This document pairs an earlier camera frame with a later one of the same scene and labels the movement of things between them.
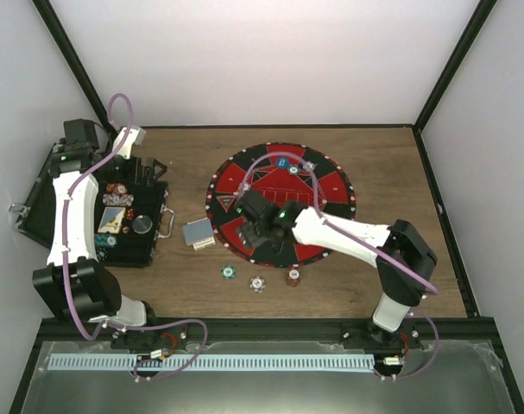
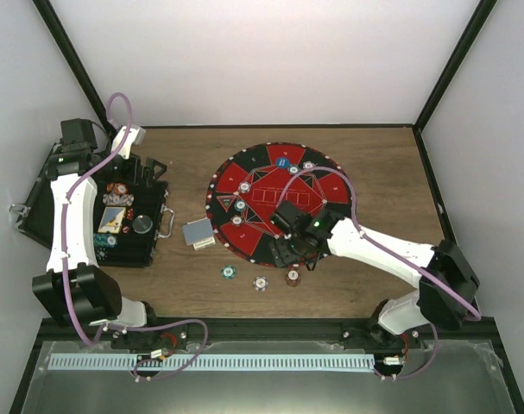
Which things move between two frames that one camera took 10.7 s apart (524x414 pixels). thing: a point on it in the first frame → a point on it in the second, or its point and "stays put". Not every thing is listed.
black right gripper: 249,239 → 281,254
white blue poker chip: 309,166 stays put
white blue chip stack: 257,284 stays put
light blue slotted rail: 211,362 stays put
